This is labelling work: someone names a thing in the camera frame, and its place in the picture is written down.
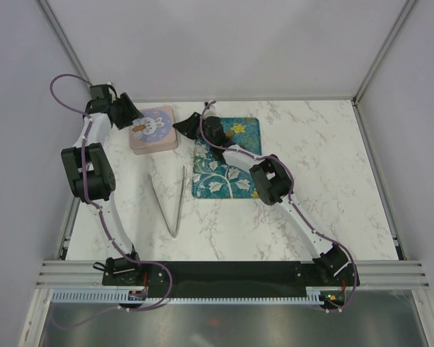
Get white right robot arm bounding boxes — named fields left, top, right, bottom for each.
left=173, top=113, right=349, bottom=286

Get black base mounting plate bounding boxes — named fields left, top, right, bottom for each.
left=101, top=260, right=359, bottom=299

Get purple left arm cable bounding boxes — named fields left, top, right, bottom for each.
left=49, top=74, right=173, bottom=332

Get metal serving tongs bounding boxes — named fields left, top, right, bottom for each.
left=148, top=166, right=187, bottom=239

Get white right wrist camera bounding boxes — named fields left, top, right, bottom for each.
left=202, top=100, right=217, bottom=119

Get white slotted cable duct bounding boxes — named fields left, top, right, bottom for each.
left=46, top=287, right=359, bottom=305

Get aluminium frame rail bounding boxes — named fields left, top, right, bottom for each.
left=34, top=0, right=106, bottom=109

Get pink chocolate box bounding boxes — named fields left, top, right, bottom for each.
left=130, top=140, right=179, bottom=155

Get pink box lid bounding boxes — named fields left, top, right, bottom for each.
left=129, top=106, right=178, bottom=145

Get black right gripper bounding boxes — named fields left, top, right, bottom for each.
left=172, top=113, right=213, bottom=148

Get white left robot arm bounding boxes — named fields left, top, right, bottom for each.
left=61, top=84, right=144, bottom=286

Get teal floral tray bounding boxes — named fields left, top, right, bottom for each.
left=191, top=117, right=262, bottom=200

